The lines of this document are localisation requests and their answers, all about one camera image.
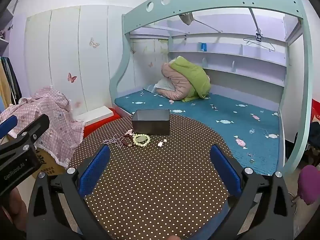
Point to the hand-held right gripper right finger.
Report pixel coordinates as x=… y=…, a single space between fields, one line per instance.
x=225 y=170

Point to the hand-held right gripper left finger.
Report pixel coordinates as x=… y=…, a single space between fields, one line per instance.
x=96 y=170

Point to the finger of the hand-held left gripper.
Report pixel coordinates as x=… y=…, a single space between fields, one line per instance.
x=7 y=126
x=37 y=127

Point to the pink flower charm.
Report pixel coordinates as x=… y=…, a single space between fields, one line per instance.
x=129 y=131

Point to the green jade pendant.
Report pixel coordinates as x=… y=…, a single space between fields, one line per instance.
x=142 y=138

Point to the white flower charm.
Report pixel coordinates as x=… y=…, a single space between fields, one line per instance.
x=160 y=144

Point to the grey metal box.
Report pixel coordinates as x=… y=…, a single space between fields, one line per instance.
x=150 y=125

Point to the person's left hand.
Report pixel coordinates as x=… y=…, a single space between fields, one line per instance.
x=15 y=207

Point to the pink checked cloth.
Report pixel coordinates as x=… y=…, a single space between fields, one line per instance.
x=55 y=120

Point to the cardboard box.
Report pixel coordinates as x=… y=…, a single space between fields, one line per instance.
x=47 y=165

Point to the blue candy print bed mat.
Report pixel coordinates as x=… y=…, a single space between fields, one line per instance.
x=212 y=135

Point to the red stool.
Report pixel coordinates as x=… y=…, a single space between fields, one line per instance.
x=100 y=126

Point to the hanging clothes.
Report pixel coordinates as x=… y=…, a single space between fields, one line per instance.
x=10 y=80

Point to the white flat box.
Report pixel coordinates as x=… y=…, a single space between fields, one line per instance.
x=97 y=113

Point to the brown polka dot round table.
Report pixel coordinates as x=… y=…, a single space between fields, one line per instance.
x=150 y=192

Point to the white wardrobe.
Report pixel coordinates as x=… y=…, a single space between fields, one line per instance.
x=62 y=55

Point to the purple round object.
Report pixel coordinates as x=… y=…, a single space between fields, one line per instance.
x=310 y=185

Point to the dark bag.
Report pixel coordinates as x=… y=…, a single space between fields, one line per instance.
x=312 y=142

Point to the green and pink folded quilt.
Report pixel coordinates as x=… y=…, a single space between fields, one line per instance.
x=190 y=80

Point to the pale butterfly sticker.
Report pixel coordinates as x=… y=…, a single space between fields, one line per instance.
x=94 y=43

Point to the white pillow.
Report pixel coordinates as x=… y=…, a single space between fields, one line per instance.
x=163 y=83

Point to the red bag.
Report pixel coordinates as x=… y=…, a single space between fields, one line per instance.
x=316 y=110

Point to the small blue box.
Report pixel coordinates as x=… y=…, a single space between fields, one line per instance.
x=203 y=47

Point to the grey hanging cloth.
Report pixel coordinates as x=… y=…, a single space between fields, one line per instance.
x=187 y=18

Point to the lilac wall shelves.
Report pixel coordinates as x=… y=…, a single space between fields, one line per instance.
x=250 y=62

